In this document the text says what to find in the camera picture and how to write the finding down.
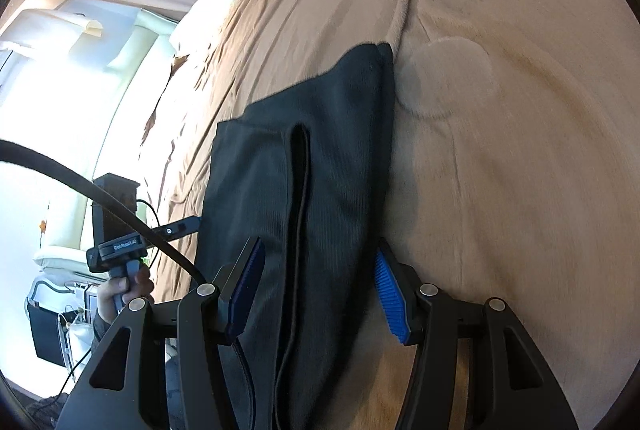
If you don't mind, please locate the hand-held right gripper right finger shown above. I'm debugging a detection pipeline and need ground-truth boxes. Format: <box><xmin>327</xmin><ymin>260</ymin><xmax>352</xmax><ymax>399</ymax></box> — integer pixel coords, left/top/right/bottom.
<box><xmin>374</xmin><ymin>237</ymin><xmax>581</xmax><ymax>430</ymax></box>

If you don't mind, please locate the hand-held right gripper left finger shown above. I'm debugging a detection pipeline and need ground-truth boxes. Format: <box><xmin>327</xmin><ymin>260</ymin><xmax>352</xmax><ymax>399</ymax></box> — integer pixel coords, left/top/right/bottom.
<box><xmin>55</xmin><ymin>237</ymin><xmax>267</xmax><ymax>430</ymax></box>

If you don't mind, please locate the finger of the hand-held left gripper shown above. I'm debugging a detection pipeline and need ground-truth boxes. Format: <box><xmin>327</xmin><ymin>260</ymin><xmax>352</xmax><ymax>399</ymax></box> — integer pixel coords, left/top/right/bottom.
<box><xmin>146</xmin><ymin>215</ymin><xmax>203</xmax><ymax>242</ymax></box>

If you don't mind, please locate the black t-shirt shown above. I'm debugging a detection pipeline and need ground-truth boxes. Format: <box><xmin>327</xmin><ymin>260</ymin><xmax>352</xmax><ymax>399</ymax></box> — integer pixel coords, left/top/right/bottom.
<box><xmin>192</xmin><ymin>42</ymin><xmax>398</xmax><ymax>430</ymax></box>

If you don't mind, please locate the person's left forearm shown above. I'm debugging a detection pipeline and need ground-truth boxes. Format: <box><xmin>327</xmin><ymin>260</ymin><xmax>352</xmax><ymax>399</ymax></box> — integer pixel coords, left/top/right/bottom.
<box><xmin>91</xmin><ymin>310</ymin><xmax>118</xmax><ymax>346</ymax></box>

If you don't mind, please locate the person's left hand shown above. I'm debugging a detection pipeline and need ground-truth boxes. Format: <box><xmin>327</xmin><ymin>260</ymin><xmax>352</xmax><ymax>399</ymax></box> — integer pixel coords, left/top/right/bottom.
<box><xmin>96</xmin><ymin>266</ymin><xmax>156</xmax><ymax>336</ymax></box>

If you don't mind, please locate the black bin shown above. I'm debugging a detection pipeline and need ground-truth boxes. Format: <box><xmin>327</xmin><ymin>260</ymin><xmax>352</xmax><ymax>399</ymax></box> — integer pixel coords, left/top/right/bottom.
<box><xmin>26</xmin><ymin>300</ymin><xmax>68</xmax><ymax>367</ymax></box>

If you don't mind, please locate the orange-brown bed blanket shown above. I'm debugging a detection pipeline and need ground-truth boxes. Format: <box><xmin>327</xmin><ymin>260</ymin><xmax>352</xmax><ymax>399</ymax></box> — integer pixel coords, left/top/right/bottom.
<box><xmin>135</xmin><ymin>0</ymin><xmax>640</xmax><ymax>430</ymax></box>

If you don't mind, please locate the white padded headboard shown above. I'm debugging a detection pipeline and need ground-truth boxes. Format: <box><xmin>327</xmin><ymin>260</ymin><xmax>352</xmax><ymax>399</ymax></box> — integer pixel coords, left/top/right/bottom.
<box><xmin>0</xmin><ymin>5</ymin><xmax>176</xmax><ymax>261</ymax></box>

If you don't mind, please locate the thick black cable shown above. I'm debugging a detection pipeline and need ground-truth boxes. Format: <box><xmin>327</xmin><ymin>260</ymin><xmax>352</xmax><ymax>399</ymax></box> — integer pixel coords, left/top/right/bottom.
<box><xmin>0</xmin><ymin>139</ymin><xmax>211</xmax><ymax>287</ymax></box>

